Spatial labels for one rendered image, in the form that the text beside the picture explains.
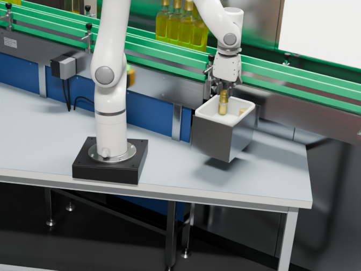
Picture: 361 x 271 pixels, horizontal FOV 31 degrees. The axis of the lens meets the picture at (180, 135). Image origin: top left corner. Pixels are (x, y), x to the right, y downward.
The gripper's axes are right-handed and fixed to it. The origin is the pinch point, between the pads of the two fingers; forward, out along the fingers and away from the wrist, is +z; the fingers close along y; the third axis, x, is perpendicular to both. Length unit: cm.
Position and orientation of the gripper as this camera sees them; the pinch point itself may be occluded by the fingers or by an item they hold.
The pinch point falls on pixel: (224, 90)
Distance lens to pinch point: 246.0
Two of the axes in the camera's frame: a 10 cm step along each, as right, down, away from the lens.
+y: -8.6, -2.8, 4.3
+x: -5.1, 3.8, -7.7
